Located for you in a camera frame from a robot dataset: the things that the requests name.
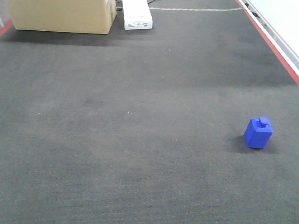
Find white long carton box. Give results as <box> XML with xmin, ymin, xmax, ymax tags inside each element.
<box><xmin>122</xmin><ymin>0</ymin><xmax>153</xmax><ymax>30</ymax></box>

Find brown cardboard box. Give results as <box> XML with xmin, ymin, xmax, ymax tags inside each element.
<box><xmin>6</xmin><ymin>0</ymin><xmax>117</xmax><ymax>34</ymax></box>

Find conveyor side rail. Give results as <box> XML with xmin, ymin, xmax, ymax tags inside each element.
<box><xmin>238</xmin><ymin>0</ymin><xmax>299</xmax><ymax>84</ymax></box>

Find blue plastic block part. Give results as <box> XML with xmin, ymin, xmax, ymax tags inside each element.
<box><xmin>244</xmin><ymin>117</ymin><xmax>274</xmax><ymax>149</ymax></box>

